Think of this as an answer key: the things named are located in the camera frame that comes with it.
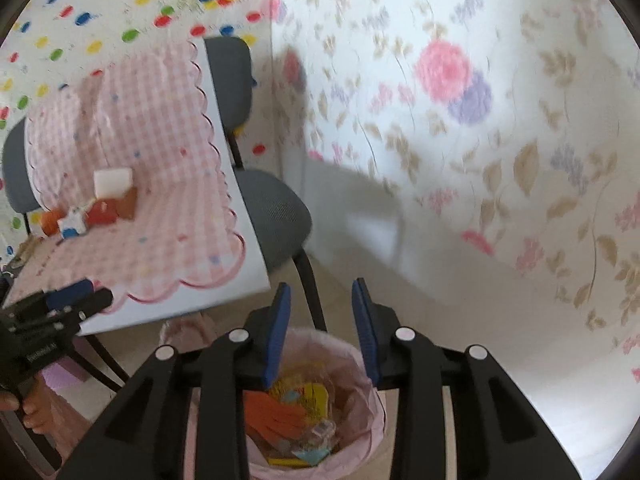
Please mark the red yellow wrapper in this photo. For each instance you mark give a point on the red yellow wrapper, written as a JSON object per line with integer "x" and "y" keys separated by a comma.
{"x": 272, "y": 421}

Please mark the yellow snack bag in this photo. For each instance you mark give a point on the yellow snack bag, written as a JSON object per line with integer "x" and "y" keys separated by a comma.
{"x": 313, "y": 397}

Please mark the red flat box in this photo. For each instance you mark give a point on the red flat box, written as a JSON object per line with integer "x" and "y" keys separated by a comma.
{"x": 108, "y": 210}

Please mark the white sponge block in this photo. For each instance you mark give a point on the white sponge block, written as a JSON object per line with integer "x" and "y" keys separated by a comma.
{"x": 112, "y": 183}

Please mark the blue white small package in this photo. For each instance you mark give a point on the blue white small package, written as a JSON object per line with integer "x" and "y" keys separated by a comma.
{"x": 74, "y": 224}

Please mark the polka dot sheet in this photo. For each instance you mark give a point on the polka dot sheet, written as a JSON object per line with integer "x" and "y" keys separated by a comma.
{"x": 48, "y": 44}

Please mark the red apple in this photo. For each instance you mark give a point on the red apple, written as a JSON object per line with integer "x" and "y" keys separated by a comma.
{"x": 49, "y": 221}

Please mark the floral curtain sheet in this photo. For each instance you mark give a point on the floral curtain sheet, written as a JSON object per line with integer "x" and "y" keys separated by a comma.
{"x": 509, "y": 128}

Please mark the black office chair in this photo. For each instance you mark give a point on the black office chair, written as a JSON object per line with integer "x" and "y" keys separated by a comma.
{"x": 281, "y": 220}

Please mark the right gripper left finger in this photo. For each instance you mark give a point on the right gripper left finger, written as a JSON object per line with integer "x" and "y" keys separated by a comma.
{"x": 186, "y": 408}

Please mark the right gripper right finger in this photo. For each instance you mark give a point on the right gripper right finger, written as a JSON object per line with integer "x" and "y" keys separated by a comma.
{"x": 456, "y": 408}

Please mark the pink lined trash bin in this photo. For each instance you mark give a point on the pink lined trash bin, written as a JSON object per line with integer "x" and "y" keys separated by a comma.
{"x": 333, "y": 448}

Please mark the person's left hand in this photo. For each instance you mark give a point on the person's left hand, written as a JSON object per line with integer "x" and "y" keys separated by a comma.
{"x": 36, "y": 406}

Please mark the pink checkered cloth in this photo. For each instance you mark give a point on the pink checkered cloth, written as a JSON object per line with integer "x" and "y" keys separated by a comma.
{"x": 191, "y": 244}

